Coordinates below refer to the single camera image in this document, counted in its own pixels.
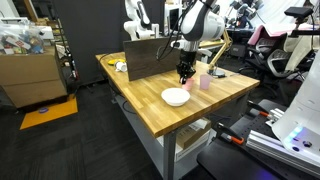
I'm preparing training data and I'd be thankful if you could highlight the light pink handled cup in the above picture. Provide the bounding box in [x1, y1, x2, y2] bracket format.
[181, 77, 195, 92]

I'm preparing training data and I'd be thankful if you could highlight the wooden desk lamp grey shade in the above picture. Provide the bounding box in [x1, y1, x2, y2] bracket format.
[206, 28, 233, 79]

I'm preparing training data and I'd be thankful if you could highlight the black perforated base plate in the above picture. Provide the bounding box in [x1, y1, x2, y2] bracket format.
[196, 98, 320, 180]

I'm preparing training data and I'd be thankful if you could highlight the clear bag of toys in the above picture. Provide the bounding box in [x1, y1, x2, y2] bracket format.
[0, 18, 46, 56]

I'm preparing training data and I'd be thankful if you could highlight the white bowl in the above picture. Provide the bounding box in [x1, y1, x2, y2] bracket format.
[160, 87, 192, 108]

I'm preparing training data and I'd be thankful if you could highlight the white cardboard box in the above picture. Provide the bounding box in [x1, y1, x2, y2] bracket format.
[156, 128, 218, 163]

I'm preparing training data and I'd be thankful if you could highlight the grey metal table frame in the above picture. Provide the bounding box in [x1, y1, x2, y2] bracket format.
[113, 84, 251, 180]

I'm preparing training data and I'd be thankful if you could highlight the translucent purple plastic cup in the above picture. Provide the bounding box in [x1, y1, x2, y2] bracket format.
[199, 73, 214, 91]

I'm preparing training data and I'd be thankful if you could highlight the black orange bar clamp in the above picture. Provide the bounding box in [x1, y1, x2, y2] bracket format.
[214, 121, 246, 146]
[246, 99, 273, 118]

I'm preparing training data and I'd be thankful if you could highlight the beige jacket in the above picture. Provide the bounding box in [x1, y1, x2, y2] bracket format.
[284, 33, 316, 73]

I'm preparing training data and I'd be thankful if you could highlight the large brown cardboard box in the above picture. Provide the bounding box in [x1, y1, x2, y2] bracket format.
[0, 46, 69, 109]

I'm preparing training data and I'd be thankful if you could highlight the orange floor mat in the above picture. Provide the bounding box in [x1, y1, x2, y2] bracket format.
[19, 94, 79, 131]

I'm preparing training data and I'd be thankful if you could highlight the dark wood board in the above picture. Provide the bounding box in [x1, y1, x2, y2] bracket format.
[122, 35, 188, 82]

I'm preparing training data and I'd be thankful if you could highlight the cluttered storage shelf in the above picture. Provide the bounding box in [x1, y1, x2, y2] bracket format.
[44, 18, 81, 83]

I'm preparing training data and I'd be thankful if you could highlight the white mug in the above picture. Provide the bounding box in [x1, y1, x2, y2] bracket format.
[114, 61, 128, 73]

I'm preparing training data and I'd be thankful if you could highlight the black camera on stand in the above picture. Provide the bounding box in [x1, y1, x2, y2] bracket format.
[283, 5, 320, 38]

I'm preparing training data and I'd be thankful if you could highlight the small brown cardboard box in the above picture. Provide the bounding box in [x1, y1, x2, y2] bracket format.
[175, 117, 213, 150]

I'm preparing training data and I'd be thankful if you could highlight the grey mesh office chair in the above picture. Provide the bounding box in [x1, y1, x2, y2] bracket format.
[266, 48, 320, 81]

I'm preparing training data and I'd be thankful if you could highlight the black office chair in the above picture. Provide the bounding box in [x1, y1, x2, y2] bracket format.
[244, 33, 289, 69]

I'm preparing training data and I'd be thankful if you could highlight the aluminium extrusion rail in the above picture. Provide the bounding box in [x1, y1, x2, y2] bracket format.
[266, 108, 285, 125]
[245, 129, 320, 178]

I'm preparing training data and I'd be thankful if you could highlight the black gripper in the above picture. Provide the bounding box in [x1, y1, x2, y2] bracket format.
[175, 49, 199, 85]

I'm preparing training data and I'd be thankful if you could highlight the pink cloth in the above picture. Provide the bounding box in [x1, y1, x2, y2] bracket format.
[247, 25, 268, 47]

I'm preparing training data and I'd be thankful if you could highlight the yellow flat object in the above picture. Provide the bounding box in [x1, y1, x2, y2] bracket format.
[107, 58, 126, 67]

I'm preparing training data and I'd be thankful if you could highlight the dark partition panel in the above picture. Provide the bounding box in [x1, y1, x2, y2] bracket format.
[51, 0, 166, 86]

